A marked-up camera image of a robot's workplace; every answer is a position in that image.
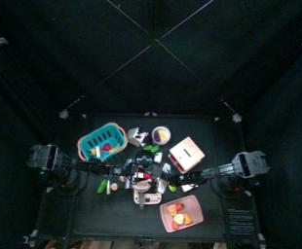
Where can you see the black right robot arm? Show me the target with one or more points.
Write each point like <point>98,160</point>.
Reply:
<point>220,169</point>

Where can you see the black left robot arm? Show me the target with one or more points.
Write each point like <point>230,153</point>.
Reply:
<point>88,166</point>

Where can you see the red toy ketchup bottle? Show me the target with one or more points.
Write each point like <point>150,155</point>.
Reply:
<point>146,176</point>

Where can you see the teal basket with orange rim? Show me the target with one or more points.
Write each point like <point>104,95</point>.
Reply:
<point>90,139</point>

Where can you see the white toy box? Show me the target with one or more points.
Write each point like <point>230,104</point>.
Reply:
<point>160,185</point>

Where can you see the grey toy pan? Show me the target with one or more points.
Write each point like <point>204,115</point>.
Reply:
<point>140,185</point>

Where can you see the yellow-green toy fruit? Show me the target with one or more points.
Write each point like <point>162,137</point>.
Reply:
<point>172,188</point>

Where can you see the small white toy packet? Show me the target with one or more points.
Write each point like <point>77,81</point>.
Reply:
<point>166,168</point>

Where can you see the white toy wedge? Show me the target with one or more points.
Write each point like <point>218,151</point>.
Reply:
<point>187,187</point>

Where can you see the black round toy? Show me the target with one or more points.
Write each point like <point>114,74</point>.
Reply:
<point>143,157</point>

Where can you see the small white toy carton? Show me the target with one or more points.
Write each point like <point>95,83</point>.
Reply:
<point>158,157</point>

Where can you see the round beige toy cookie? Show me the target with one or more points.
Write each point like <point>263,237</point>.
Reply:
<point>114,186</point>

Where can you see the white toy knife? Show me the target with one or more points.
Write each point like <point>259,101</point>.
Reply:
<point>108,187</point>

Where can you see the orange toy food piece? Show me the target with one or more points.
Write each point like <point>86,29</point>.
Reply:
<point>114,150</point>

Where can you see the green toy pepper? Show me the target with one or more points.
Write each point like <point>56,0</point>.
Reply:
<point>151,148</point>

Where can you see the green toy pea pod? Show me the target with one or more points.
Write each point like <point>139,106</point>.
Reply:
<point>102,186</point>

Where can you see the red toy tomato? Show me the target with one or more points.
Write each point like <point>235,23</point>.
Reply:
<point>179,205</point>

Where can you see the white and red box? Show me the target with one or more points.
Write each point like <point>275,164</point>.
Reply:
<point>186,153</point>

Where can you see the red toy food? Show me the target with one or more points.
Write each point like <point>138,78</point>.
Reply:
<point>107,147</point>

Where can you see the white toy bottle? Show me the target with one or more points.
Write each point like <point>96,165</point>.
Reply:
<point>98,151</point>

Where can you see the pink tray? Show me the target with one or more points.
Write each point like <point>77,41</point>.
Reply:
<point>194,204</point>

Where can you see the orange toy bread slice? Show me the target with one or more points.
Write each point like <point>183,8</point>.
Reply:
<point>171,209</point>

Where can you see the yellow toy food piece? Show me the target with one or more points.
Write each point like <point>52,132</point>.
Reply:
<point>92,151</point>

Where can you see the purple toy eggplant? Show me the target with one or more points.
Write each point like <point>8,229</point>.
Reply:
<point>156,138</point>

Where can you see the white grey toy appliance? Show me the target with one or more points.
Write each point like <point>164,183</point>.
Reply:
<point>136,136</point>

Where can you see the toy fried egg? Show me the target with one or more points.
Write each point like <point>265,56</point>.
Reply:
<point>178,219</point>

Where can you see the orange toy croissant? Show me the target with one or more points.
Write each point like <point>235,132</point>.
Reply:
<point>187,219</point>

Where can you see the white bowl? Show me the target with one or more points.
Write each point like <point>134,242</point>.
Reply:
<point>166,130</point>

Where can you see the red toy sausage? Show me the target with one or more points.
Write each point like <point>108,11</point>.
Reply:
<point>175,225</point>

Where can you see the grey frame bracket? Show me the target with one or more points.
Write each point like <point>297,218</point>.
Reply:
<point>63,113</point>
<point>236,117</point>
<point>150,113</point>

